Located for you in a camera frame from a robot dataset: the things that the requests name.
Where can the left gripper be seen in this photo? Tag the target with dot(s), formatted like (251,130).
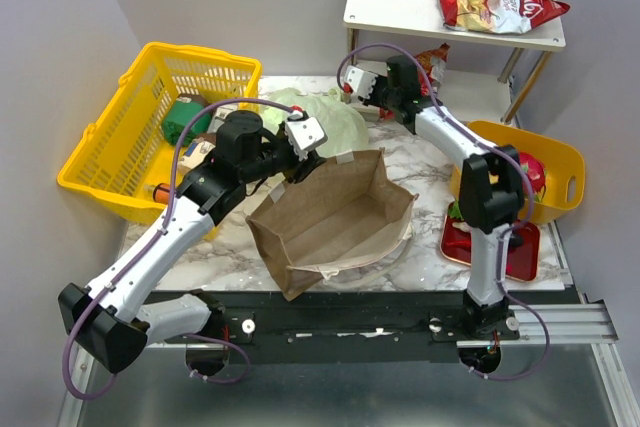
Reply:
(299,169)

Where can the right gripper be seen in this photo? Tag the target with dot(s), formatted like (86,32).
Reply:
(372,99)

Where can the red snack packet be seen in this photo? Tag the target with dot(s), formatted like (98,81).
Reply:
(434,62)

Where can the green plastic grocery bag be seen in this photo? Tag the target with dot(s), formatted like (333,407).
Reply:
(345,128)

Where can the brown paper bag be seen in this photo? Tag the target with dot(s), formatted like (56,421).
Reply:
(346,214)

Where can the orange carrot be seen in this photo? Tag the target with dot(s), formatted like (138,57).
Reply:
(454,211)

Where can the white chips packet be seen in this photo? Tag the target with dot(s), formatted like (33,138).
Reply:
(500,17)

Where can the red dragon fruit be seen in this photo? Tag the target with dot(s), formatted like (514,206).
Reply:
(535,171)

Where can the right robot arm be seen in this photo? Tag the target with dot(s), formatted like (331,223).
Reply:
(490,191)

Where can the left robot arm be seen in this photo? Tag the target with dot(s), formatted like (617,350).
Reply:
(108,317)

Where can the white small carton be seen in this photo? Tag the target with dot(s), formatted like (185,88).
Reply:
(220,115)

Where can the white two-tier shelf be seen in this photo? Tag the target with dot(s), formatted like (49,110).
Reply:
(469,96)

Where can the orange bottle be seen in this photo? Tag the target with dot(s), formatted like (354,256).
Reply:
(159,193)

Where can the yellow plastic shopping basket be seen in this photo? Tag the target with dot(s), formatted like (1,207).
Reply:
(124,151)

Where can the yellow plastic tub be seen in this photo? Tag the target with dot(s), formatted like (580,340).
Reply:
(565,170)

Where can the red lacquer tray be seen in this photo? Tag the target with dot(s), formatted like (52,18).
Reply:
(523,250)

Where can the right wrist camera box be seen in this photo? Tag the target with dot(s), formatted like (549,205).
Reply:
(359,82)

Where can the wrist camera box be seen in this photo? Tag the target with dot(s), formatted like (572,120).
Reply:
(359,82)
(305,134)

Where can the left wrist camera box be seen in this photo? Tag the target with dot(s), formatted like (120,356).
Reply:
(305,134)

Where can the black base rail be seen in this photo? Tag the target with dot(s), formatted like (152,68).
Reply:
(352,327)

